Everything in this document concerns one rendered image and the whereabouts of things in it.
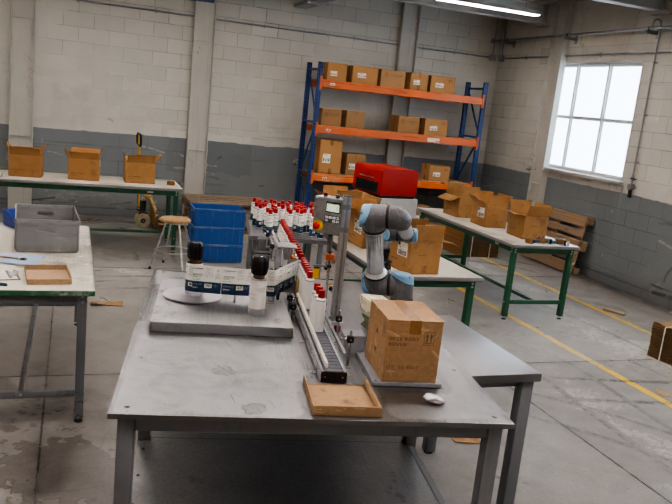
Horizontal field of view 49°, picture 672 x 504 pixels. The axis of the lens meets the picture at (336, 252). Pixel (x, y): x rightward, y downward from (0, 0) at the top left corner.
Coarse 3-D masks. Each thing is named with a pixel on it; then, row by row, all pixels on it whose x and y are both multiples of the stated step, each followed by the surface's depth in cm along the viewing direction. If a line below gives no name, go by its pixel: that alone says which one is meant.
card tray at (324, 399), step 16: (304, 384) 291; (320, 384) 296; (336, 384) 298; (368, 384) 293; (320, 400) 280; (336, 400) 282; (352, 400) 284; (368, 400) 285; (352, 416) 270; (368, 416) 271
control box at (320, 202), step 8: (320, 200) 377; (328, 200) 375; (336, 200) 373; (320, 208) 377; (320, 216) 378; (320, 224) 379; (328, 224) 377; (336, 224) 375; (320, 232) 380; (328, 232) 377; (336, 232) 375
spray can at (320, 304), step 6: (318, 294) 344; (324, 294) 344; (318, 300) 343; (324, 300) 344; (318, 306) 344; (324, 306) 344; (318, 312) 344; (324, 312) 346; (318, 318) 345; (324, 318) 347; (318, 324) 345; (318, 330) 346
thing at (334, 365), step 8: (304, 320) 364; (312, 336) 341; (320, 336) 342; (320, 344) 331; (328, 344) 332; (328, 352) 321; (320, 360) 310; (328, 360) 311; (336, 360) 312; (328, 368) 302; (336, 368) 303
